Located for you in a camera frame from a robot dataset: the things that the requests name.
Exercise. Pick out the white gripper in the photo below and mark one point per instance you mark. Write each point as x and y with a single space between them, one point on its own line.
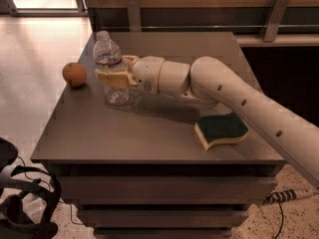
147 73

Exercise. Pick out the clear plastic water bottle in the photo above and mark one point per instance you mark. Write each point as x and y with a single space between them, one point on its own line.
109 59

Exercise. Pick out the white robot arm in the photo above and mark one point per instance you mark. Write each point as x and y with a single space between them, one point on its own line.
206 81

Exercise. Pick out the orange fruit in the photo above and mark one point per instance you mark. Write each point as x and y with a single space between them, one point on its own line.
74 75

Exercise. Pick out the grey drawer cabinet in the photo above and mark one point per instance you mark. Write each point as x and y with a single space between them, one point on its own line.
142 173

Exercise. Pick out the green and yellow sponge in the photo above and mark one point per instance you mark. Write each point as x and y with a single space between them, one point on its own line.
220 129

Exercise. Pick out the left metal bracket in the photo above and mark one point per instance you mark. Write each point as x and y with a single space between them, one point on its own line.
134 15

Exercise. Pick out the metal bracket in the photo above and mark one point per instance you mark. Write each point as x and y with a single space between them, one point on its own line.
134 15
274 19

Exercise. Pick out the right metal bracket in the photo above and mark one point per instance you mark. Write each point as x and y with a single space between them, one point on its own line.
274 19

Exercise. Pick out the black headset with straps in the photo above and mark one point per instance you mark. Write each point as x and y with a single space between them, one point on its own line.
14 222

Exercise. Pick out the striped cable plug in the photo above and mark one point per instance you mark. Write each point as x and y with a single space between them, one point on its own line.
287 195

